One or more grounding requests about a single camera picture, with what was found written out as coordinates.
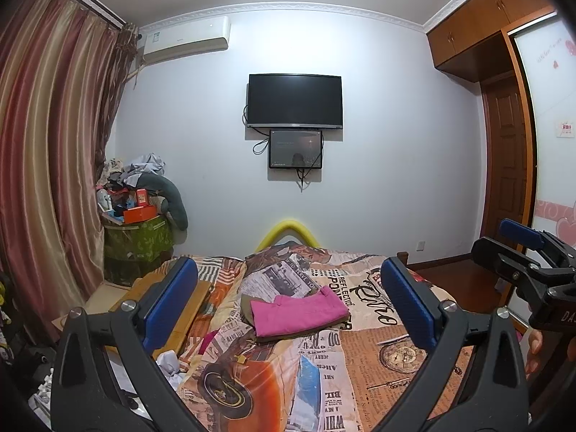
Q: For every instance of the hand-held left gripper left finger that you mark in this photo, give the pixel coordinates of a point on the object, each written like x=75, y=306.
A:
x=173, y=301

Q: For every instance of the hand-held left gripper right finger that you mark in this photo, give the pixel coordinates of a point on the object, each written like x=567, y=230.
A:
x=407, y=306

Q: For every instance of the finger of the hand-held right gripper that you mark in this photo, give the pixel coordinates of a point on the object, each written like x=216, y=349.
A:
x=522, y=232
x=508, y=265

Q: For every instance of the pink pants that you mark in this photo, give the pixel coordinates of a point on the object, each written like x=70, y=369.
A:
x=297, y=315

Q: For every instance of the khaki pants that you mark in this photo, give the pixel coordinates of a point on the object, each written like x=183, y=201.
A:
x=247, y=310

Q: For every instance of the person's right hand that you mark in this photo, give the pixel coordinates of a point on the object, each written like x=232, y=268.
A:
x=536, y=348

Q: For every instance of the green fabric storage box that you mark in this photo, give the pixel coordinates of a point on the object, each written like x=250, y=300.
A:
x=135, y=247

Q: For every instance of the brown wooden door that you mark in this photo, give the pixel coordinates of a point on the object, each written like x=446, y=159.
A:
x=508, y=166

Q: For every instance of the bed with newspaper-print cover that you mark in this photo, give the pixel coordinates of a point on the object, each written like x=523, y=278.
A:
x=360, y=369

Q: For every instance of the flat orange box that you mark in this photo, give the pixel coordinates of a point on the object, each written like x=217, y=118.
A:
x=139, y=215

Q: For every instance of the grey curved pillow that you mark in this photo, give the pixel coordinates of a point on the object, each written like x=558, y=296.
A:
x=173, y=202

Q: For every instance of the small red carton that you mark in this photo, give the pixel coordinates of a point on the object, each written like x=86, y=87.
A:
x=142, y=197

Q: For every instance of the pile of crumpled clothes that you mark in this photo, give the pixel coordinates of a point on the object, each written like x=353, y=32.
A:
x=135, y=171

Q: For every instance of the white wardrobe sliding door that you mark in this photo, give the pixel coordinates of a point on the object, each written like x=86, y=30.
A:
x=553, y=99

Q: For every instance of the yellow foam headboard pad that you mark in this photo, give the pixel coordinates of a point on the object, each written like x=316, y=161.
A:
x=288, y=226

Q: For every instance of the striped red beige curtain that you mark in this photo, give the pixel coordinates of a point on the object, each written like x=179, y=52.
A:
x=49, y=144

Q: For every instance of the wooden overhead cabinet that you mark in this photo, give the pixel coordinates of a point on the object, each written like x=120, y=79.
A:
x=477, y=22

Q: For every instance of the white air conditioner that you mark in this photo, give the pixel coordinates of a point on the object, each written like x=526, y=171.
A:
x=184, y=40

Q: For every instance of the small wall monitor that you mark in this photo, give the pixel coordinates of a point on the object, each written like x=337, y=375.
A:
x=295, y=148

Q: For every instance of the black wall television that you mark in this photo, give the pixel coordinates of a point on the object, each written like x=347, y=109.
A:
x=294, y=99

